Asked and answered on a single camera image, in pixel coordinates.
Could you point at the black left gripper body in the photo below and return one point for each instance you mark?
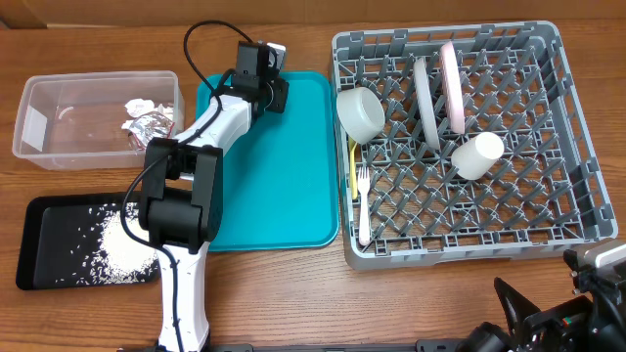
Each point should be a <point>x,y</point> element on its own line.
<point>278,100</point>

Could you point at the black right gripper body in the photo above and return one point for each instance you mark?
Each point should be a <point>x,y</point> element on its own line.
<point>540,331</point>

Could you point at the grey bowl of rice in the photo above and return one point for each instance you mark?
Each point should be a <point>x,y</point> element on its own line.
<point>360,113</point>

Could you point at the red snack wrapper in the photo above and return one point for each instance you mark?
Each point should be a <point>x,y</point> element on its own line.
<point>147,127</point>

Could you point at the white napkin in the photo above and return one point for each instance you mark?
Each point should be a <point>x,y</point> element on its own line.
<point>138,107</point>

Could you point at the white round plate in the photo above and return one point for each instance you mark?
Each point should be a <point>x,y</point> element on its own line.
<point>425,104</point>

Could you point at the pink round plate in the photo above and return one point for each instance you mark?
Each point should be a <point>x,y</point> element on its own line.
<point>452,88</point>

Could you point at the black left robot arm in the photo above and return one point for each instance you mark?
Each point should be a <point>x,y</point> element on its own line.
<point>181,202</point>

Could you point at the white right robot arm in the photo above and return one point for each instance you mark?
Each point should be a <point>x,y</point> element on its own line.
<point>593,320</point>

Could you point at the grey dishwasher rack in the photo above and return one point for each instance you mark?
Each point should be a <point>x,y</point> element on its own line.
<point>546,194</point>

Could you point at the teal plastic tray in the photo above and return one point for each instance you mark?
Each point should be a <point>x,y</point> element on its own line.
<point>280,178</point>

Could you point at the yellow plastic spoon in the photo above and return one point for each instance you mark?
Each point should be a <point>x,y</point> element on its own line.
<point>352,168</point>

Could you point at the white plastic fork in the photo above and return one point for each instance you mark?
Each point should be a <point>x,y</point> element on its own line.
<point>363,186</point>

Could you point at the white plastic cup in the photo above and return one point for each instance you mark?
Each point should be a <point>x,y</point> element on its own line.
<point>475,157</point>

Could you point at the clear plastic bin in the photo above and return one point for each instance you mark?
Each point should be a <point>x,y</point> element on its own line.
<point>73,121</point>

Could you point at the spilled white rice pile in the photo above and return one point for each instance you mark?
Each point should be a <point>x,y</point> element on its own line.
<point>96,250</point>

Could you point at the black tray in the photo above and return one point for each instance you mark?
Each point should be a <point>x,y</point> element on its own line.
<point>42,226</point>

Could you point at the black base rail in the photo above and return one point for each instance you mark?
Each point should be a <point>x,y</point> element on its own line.
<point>421,345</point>

